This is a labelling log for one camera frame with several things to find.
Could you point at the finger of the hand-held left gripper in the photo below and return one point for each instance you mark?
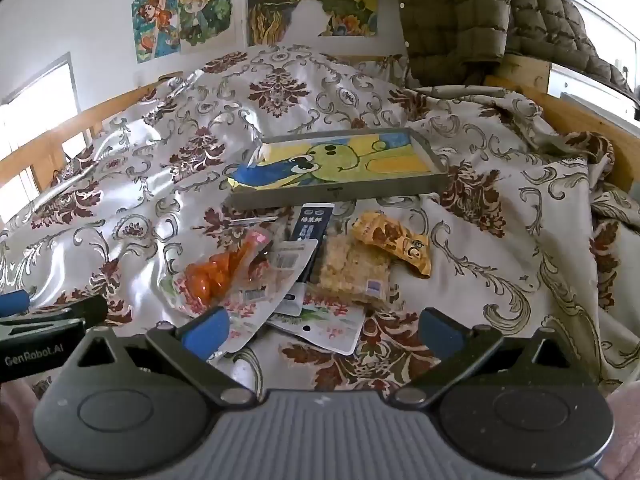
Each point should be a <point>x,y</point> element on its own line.
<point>75,312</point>
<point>14,303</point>

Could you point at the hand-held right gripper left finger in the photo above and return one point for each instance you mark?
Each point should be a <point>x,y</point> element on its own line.
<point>205,334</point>

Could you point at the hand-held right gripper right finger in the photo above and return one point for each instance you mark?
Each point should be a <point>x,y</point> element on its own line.
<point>442,334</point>

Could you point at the white red-print snack packet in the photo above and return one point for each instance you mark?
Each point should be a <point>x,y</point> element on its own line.
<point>240,312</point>

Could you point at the clear orange snack packet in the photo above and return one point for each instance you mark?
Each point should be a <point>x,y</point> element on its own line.
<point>215,272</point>

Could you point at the small reddish snack packet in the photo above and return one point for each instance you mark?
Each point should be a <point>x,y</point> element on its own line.
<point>261,246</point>

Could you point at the rice cracker packet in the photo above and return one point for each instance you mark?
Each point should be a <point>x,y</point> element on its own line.
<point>350,270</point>

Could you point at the white barcode snack packet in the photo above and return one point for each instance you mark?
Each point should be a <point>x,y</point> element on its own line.
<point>292,262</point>

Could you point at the dark blue snack packet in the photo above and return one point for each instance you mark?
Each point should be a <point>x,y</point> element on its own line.
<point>310,225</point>

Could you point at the grey tray with cartoon picture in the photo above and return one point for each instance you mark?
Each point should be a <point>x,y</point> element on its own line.
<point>340,192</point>

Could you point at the white green packet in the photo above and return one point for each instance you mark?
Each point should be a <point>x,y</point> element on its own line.
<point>327,325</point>

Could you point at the thin silver foil stick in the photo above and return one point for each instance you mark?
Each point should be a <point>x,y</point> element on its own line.
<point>250,220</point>

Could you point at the floral printed blanket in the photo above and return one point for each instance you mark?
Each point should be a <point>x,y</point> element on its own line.
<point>150,185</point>

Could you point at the window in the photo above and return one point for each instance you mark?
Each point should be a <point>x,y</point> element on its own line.
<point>35,110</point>

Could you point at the olive quilted jacket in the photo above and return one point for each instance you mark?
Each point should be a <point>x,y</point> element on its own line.
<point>465,15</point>

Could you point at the wooden bed frame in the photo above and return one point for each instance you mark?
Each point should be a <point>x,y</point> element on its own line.
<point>575,110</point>

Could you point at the red-haired cartoon wall poster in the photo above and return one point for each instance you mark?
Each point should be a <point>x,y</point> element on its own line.
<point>155,22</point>

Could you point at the blond cartoon wall poster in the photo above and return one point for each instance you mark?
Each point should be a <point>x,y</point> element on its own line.
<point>207,10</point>

